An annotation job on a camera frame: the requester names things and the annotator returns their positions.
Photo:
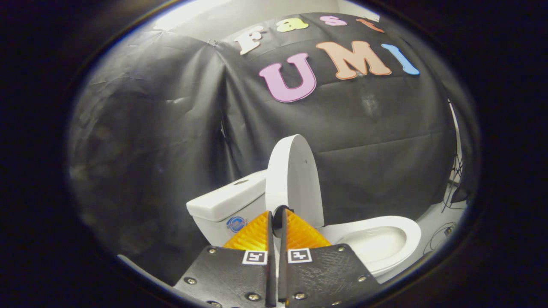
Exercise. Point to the white toilet lid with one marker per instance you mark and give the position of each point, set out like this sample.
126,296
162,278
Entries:
295,179

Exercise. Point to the white ceramic toilet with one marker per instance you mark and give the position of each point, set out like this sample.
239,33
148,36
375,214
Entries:
385,239

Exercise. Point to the black tripod stand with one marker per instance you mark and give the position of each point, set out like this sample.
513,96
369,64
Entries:
457,171

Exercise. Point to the black backdrop cloth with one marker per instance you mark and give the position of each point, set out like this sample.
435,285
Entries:
171,128

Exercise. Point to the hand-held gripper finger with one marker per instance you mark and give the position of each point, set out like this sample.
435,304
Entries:
282,278
272,278

